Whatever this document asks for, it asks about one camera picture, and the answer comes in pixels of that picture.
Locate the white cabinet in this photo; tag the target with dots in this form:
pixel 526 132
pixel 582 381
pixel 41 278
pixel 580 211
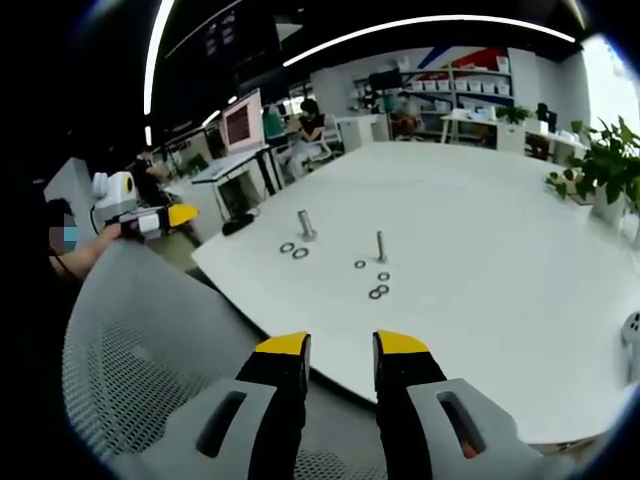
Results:
pixel 360 132

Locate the grey mesh office chair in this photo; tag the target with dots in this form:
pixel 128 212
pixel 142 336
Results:
pixel 150 320

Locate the large green potted plant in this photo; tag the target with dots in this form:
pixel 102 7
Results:
pixel 607 165

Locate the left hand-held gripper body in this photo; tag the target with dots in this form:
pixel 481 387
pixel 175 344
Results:
pixel 114 197

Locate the thick threaded stud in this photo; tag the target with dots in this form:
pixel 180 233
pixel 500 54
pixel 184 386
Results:
pixel 306 225

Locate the black computer mouse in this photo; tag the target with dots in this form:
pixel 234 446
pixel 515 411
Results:
pixel 239 225

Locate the white device with holes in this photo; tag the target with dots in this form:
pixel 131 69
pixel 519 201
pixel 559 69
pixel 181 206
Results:
pixel 632 340

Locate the person's left hand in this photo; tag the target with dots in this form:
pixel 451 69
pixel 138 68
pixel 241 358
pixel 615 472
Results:
pixel 102 242

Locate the green office chair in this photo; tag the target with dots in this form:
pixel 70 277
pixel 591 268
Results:
pixel 273 125

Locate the ceiling light strip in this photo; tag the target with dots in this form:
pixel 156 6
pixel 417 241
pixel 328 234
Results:
pixel 155 55
pixel 425 27

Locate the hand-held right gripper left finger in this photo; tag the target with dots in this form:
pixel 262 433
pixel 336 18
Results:
pixel 272 400

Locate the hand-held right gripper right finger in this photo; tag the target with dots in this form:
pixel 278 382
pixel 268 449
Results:
pixel 410 400

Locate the thin threaded stud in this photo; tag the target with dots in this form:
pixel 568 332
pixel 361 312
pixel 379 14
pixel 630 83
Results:
pixel 381 247

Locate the storage shelf with white bins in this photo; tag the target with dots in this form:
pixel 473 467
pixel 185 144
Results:
pixel 460 95

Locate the computer monitor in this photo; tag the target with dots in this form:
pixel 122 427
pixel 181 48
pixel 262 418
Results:
pixel 243 122

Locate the small green potted plant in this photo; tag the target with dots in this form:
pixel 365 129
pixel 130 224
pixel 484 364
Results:
pixel 514 114

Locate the white office desk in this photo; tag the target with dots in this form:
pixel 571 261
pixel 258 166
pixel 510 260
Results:
pixel 235 167

